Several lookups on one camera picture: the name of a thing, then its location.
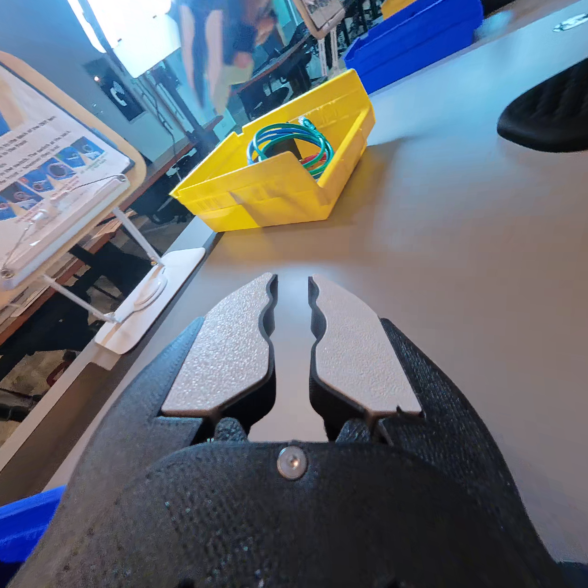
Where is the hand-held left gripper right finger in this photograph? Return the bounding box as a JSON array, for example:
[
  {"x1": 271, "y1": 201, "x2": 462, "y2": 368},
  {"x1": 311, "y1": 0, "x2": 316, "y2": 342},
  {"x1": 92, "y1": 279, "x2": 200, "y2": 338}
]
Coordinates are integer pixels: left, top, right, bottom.
[{"x1": 308, "y1": 275, "x2": 422, "y2": 418}]

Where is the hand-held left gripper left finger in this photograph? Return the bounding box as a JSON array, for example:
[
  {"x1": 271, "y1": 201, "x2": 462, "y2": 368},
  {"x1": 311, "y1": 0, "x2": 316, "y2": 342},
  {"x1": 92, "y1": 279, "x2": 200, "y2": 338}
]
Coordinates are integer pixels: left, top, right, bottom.
[{"x1": 161, "y1": 273, "x2": 278, "y2": 419}]

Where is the yellow plastic bin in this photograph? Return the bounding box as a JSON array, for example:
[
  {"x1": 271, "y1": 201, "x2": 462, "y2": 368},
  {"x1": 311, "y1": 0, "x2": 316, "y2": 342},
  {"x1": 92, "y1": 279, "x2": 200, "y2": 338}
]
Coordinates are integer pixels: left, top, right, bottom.
[{"x1": 170, "y1": 69, "x2": 375, "y2": 232}]

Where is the green ethernet cable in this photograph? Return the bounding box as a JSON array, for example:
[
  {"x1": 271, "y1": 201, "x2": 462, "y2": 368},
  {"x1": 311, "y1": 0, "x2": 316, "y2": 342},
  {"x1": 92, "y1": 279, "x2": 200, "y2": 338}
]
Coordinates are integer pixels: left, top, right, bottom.
[{"x1": 248, "y1": 117, "x2": 335, "y2": 177}]

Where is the blue plastic bin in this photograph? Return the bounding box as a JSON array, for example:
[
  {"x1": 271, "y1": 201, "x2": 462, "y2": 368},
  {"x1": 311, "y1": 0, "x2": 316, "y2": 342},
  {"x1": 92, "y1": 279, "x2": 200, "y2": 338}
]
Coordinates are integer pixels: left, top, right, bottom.
[
  {"x1": 345, "y1": 0, "x2": 485, "y2": 95},
  {"x1": 0, "y1": 486, "x2": 67, "y2": 566}
]

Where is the white document stand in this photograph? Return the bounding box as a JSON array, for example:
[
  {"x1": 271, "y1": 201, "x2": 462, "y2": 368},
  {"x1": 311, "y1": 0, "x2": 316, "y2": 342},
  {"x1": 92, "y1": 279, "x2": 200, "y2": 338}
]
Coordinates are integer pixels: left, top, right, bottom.
[{"x1": 0, "y1": 175, "x2": 206, "y2": 355}]

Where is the printed instruction sheet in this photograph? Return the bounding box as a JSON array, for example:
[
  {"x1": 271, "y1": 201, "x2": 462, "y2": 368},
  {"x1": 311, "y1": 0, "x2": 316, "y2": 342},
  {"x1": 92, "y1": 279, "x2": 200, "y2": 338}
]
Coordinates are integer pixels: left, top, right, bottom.
[{"x1": 0, "y1": 62, "x2": 131, "y2": 221}]

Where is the black sign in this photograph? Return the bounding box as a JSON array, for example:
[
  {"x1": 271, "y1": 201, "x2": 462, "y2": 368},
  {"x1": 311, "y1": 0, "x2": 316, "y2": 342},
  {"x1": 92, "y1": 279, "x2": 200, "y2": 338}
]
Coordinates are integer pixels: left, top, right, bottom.
[{"x1": 99, "y1": 69, "x2": 144, "y2": 123}]

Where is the bright light panel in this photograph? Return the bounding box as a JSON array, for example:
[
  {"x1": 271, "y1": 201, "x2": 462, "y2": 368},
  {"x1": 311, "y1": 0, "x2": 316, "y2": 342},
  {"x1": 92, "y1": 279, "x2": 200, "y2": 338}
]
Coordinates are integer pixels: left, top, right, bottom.
[{"x1": 69, "y1": 0, "x2": 182, "y2": 79}]

